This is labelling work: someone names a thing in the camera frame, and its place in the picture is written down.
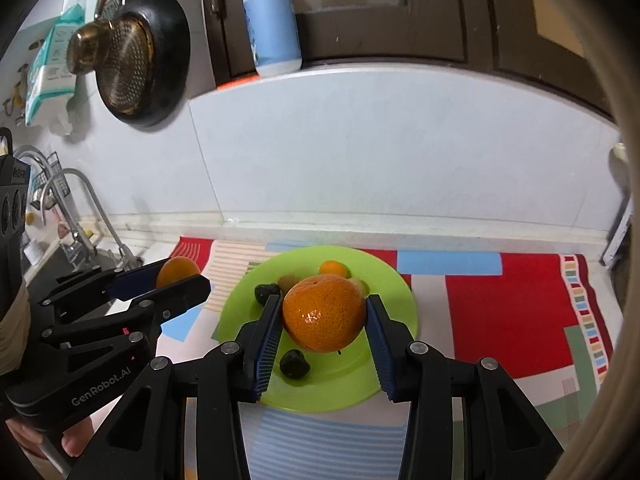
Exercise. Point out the blue white pump bottle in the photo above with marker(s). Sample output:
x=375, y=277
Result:
x=273, y=36

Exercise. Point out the black frying pan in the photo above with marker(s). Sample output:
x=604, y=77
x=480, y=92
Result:
x=169, y=34

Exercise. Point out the dark brown window frame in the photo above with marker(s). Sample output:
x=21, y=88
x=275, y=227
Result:
x=500, y=38

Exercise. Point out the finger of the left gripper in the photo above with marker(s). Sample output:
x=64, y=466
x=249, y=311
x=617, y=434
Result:
x=144, y=314
x=87, y=291

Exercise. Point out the tall chrome kitchen faucet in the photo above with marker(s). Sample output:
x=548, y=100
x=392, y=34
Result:
x=80, y=246

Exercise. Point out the yellow-green round fruit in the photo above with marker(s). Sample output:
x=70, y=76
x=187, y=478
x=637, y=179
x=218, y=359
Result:
x=287, y=282

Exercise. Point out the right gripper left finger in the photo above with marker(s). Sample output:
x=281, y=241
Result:
x=143, y=436

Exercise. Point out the stainless steel sink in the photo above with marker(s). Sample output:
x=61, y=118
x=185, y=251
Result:
x=44, y=276

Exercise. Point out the black wire sink basket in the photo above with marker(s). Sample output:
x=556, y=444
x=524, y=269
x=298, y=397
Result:
x=36, y=193

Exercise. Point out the small orange with green stem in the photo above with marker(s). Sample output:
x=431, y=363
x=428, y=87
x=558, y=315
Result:
x=333, y=267

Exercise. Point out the large orange mandarin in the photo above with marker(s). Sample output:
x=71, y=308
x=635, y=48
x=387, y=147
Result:
x=324, y=313

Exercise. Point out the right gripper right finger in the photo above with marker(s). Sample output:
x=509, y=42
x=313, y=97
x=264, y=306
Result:
x=504, y=436

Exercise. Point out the green round plate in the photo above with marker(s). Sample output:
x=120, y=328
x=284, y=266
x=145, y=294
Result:
x=335, y=380

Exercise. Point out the dark purple plum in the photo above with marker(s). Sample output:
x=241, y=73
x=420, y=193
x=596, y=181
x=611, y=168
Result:
x=262, y=292
x=293, y=365

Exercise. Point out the colourful patterned table mat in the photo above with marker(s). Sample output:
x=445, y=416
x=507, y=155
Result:
x=536, y=314

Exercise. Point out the teal plastic bag box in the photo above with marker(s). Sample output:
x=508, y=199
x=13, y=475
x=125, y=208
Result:
x=50, y=84

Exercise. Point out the brass perforated colander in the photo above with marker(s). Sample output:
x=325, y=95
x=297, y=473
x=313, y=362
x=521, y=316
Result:
x=119, y=53

